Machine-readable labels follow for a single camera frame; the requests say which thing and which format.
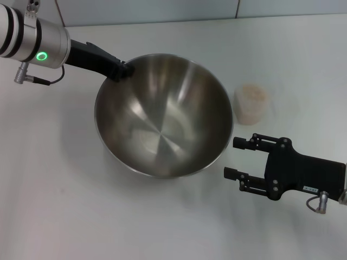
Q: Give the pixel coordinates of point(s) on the white rice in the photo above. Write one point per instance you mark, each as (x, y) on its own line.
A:
(253, 93)

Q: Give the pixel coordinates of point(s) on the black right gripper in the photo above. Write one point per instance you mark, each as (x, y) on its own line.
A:
(298, 173)

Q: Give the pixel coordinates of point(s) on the stainless steel mixing bowl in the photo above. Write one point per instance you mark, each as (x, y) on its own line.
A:
(162, 122)

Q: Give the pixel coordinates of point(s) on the transparent plastic cup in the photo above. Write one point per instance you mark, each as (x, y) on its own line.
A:
(244, 115)

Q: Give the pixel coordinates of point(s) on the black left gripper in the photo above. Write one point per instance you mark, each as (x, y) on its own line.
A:
(89, 58)

